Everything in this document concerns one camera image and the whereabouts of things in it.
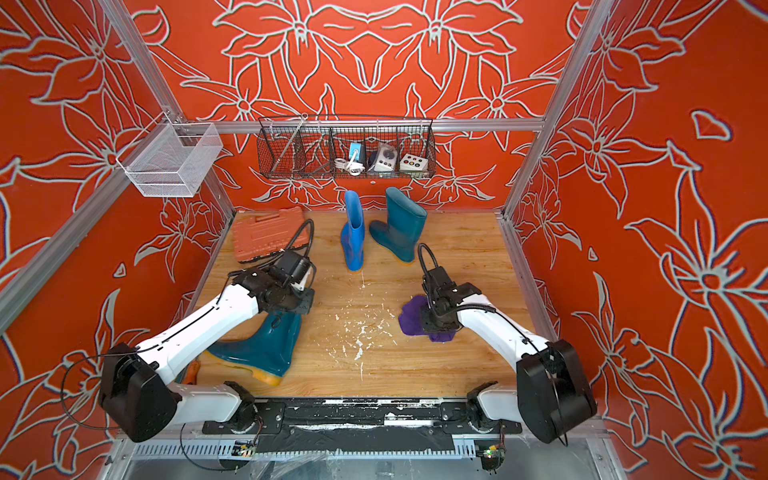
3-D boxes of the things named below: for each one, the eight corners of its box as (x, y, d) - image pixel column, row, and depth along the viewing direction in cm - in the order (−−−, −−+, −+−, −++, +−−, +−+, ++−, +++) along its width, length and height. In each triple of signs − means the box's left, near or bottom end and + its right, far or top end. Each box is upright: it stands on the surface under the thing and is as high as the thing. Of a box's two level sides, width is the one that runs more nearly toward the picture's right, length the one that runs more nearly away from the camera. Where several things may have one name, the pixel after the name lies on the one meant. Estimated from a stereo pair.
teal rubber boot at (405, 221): (407, 271, 102) (413, 223, 83) (378, 244, 110) (377, 195, 91) (420, 261, 105) (428, 212, 86) (390, 236, 113) (392, 186, 94)
